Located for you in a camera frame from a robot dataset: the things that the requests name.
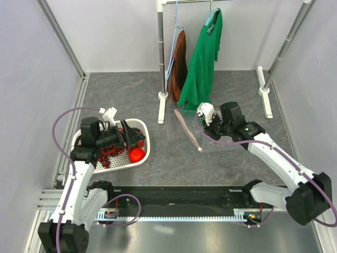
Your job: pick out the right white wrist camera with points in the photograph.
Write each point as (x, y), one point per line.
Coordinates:
(206, 110)

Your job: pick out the blue wire hanger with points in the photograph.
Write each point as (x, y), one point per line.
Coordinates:
(176, 27)

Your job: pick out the dark red toy grapes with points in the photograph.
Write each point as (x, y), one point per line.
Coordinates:
(105, 161)

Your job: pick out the white perforated plastic basket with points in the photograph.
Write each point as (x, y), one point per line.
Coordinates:
(123, 160)

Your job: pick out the green t-shirt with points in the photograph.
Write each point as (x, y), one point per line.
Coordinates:
(199, 80)

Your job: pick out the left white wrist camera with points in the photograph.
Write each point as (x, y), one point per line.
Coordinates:
(108, 115)

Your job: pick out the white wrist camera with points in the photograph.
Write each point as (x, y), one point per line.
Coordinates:
(206, 110)
(108, 115)

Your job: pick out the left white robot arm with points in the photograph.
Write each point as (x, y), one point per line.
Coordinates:
(69, 225)

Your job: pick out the slotted cable duct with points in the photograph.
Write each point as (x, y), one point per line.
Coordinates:
(239, 216)

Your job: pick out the red toy tomato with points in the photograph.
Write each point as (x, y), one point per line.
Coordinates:
(136, 155)

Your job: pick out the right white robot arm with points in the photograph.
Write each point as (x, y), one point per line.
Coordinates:
(306, 194)

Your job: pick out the aluminium frame post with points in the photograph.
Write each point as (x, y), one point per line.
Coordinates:
(51, 18)

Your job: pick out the brown hanging cloth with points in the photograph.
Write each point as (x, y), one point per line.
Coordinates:
(179, 69)

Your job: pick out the clear zip top bag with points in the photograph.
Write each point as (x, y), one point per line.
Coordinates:
(191, 126)

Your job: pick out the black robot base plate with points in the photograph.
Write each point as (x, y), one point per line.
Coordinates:
(182, 201)

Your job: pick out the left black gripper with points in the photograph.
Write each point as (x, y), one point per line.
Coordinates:
(130, 136)

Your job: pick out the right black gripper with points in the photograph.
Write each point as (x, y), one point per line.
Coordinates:
(208, 129)

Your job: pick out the red toy lobster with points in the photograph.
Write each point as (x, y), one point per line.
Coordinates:
(115, 151)

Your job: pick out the metal clothes rack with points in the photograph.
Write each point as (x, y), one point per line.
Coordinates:
(264, 83)

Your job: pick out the light blue clothes hanger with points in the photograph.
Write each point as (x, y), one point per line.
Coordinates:
(211, 13)

